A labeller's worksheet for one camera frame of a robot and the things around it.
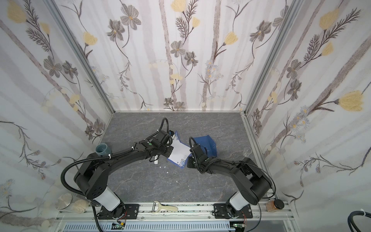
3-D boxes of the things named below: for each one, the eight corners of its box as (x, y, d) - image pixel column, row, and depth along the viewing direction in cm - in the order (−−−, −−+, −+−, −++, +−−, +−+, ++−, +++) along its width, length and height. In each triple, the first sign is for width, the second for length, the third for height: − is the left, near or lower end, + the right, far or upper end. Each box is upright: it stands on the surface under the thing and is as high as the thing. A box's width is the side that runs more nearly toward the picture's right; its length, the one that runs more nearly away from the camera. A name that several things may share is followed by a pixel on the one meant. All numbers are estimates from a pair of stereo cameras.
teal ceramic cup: (99, 156, 96) (93, 151, 91) (102, 148, 100) (97, 143, 95) (110, 157, 96) (105, 151, 91) (113, 148, 100) (109, 143, 95)
